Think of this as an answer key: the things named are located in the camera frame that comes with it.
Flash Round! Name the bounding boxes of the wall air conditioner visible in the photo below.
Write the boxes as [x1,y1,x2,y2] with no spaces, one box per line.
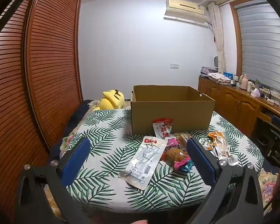
[164,0,209,26]

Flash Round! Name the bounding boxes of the grey window blind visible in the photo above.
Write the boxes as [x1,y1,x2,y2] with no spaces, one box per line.
[236,0,280,94]

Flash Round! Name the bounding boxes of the leaf print tablecloth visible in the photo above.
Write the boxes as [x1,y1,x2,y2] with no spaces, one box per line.
[65,108,265,215]

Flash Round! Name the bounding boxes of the yellow plush toy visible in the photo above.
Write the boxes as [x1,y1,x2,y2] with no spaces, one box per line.
[91,89,125,111]

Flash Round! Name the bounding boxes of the wooden louvered wardrobe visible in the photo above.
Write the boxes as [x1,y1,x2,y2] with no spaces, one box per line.
[0,0,83,215]

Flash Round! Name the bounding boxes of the person's left hand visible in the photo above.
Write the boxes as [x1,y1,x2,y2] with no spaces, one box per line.
[121,219,149,224]

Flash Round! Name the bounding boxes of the white and red snack packet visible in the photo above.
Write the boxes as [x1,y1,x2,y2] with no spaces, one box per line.
[152,118,174,141]

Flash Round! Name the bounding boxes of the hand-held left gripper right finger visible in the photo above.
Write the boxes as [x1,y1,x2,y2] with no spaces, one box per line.
[186,137,264,224]

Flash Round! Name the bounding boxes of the pink snack packet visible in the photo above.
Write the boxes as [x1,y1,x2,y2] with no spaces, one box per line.
[165,138,181,149]

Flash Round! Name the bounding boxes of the wooden window frame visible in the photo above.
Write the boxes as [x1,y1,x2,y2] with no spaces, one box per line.
[229,0,280,98]

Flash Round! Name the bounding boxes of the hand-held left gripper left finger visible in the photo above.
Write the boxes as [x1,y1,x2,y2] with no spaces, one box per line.
[15,136,91,224]

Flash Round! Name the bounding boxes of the beige curtain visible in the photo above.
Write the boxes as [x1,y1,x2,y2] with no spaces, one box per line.
[208,2,226,74]

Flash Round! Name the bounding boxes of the pink thermos jug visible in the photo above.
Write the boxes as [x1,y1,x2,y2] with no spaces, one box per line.
[239,73,248,90]

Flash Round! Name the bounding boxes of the wooden cabinet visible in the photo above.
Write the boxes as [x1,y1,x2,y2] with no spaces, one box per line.
[198,77,280,140]

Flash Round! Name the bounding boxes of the brown snack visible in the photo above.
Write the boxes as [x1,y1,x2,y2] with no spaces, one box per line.
[161,147,194,172]

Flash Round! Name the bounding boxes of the small white orange packet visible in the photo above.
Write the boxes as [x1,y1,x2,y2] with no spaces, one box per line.
[199,139,215,155]

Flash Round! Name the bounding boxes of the purple folded cloth bundle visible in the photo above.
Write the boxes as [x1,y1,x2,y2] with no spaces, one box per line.
[201,66,217,77]

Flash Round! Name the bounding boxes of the brown cardboard box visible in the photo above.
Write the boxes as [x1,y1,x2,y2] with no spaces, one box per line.
[130,85,215,135]

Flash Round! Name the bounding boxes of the floral bedsheet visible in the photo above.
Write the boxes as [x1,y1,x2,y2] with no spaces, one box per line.
[61,112,279,213]

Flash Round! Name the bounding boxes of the clear biscuit pack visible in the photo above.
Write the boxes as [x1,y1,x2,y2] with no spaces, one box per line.
[176,133,192,150]

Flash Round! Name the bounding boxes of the large white packet red label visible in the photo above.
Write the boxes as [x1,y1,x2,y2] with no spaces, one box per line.
[119,135,168,190]

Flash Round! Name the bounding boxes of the floral folded quilt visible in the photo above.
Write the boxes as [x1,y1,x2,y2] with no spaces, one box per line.
[208,72,231,84]

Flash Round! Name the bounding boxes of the orange clear snack packet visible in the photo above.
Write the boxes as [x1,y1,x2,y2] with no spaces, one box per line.
[208,132,239,167]

